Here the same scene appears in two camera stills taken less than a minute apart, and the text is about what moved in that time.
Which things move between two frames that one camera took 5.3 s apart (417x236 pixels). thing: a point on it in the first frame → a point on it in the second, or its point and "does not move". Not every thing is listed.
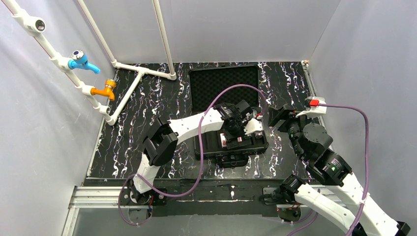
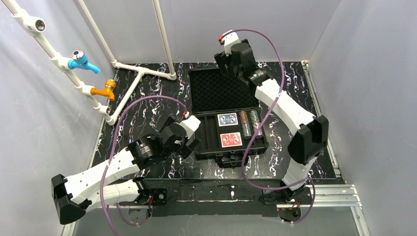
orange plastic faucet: [107, 91] does not move
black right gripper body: [280, 115] → [226, 61]
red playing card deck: [223, 141] does not move
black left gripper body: [235, 129] → [186, 142]
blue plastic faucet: [79, 60] does not move
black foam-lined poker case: [210, 85] does not move
